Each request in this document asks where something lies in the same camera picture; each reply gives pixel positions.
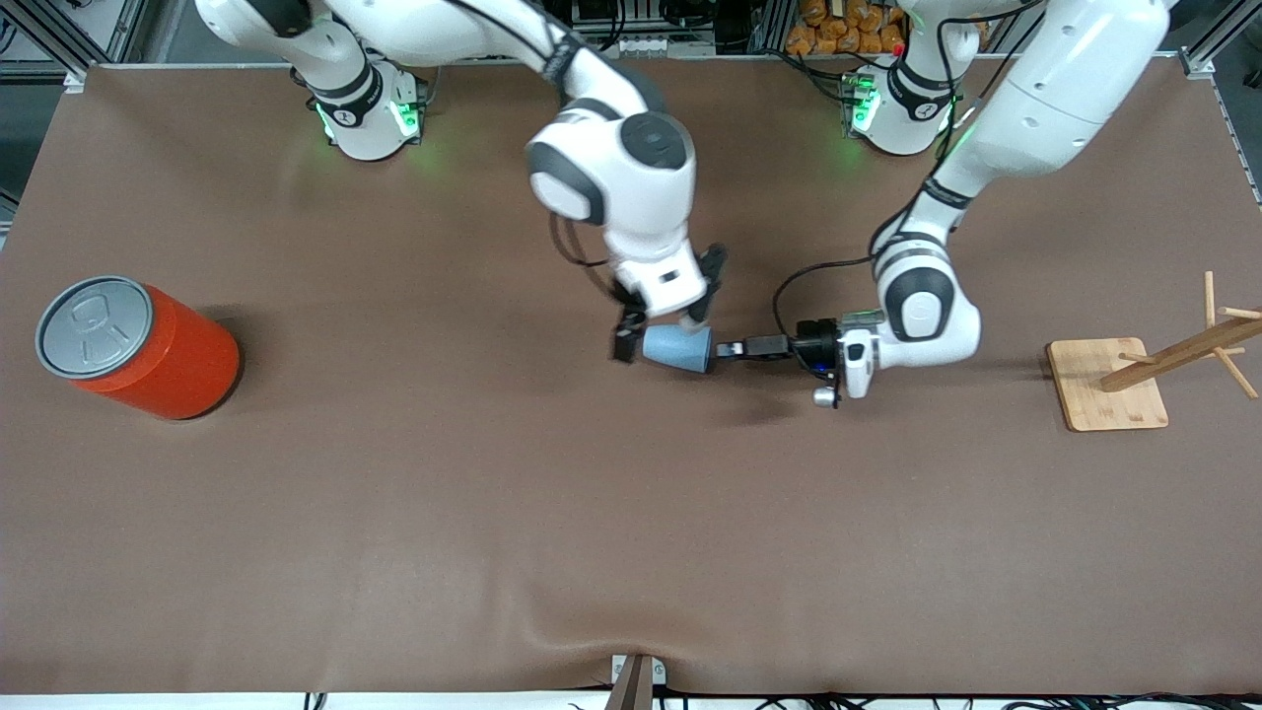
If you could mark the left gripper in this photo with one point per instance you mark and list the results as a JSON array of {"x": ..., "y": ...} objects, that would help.
[{"x": 814, "y": 347}]

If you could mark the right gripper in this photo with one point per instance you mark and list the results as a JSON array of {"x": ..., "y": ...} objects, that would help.
[{"x": 625, "y": 344}]

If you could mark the light blue plastic cup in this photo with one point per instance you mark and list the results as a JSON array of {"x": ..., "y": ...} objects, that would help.
[{"x": 675, "y": 347}]

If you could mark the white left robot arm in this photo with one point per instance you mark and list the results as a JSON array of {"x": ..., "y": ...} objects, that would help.
[{"x": 1065, "y": 79}]

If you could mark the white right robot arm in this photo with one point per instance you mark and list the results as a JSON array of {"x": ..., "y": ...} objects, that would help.
[{"x": 631, "y": 197}]

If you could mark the brown table mat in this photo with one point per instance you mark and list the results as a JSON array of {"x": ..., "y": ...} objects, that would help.
[{"x": 631, "y": 513}]

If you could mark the white terminal strip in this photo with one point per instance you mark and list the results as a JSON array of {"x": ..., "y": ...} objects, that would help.
[{"x": 666, "y": 46}]

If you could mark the orange packaged snacks pile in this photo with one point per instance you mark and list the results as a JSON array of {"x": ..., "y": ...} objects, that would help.
[{"x": 838, "y": 30}]

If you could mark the wooden mug tree rack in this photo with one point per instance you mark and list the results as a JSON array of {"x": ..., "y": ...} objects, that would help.
[{"x": 1109, "y": 385}]

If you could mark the orange can with grey lid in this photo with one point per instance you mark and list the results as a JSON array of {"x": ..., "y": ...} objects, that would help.
[{"x": 168, "y": 360}]

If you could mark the aluminium frame post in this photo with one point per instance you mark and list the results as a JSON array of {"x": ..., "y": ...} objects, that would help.
[{"x": 774, "y": 25}]

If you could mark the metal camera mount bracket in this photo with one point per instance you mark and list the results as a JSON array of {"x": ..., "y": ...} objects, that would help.
[{"x": 636, "y": 680}]

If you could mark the aluminium frame strut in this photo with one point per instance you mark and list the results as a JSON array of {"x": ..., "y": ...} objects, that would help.
[
  {"x": 49, "y": 35},
  {"x": 1218, "y": 35}
]

